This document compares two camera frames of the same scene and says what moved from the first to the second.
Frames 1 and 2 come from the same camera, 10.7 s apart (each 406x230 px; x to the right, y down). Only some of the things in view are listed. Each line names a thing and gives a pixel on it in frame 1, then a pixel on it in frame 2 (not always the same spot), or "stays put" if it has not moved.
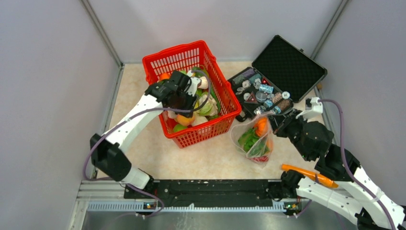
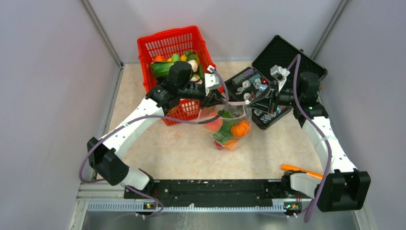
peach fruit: [185, 120] -> [215, 125]
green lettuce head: [253, 145] -> [225, 132]
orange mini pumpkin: [262, 126] -> [241, 129]
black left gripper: [192, 101] -> [214, 98]
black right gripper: [280, 121] -> [267, 100]
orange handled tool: [314, 176] stays put
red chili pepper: [265, 158] -> [219, 146]
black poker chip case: [280, 75] stays put
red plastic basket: [185, 58] -> [165, 44]
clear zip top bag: [255, 140] -> [228, 125]
